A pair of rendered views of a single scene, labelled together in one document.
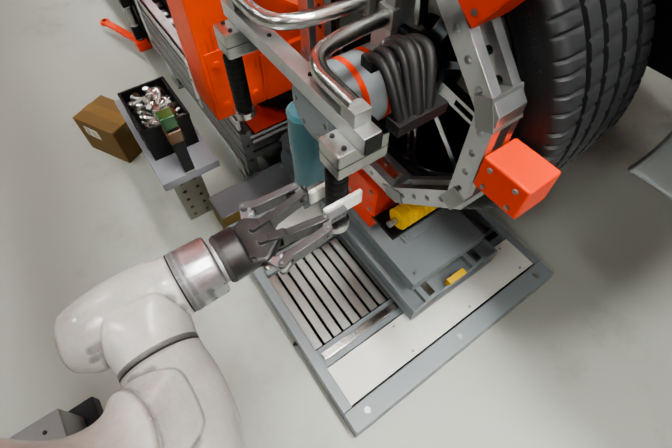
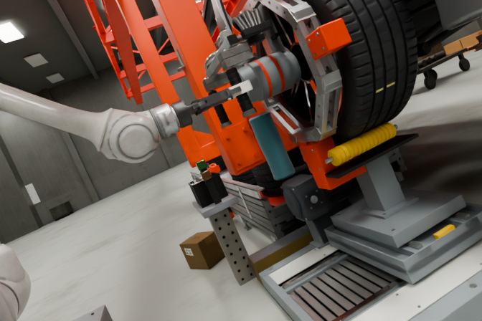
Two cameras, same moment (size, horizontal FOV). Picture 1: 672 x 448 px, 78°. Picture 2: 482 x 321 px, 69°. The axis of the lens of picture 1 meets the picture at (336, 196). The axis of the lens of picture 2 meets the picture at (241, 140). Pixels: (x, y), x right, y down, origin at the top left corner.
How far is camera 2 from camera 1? 0.91 m
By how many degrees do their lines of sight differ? 54
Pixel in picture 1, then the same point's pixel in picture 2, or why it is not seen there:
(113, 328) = not seen: hidden behind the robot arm
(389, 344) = (393, 307)
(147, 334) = not seen: hidden behind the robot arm
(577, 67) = not seen: outside the picture
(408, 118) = (248, 28)
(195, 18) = (212, 112)
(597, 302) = not seen: outside the picture
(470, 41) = (272, 0)
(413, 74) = (247, 15)
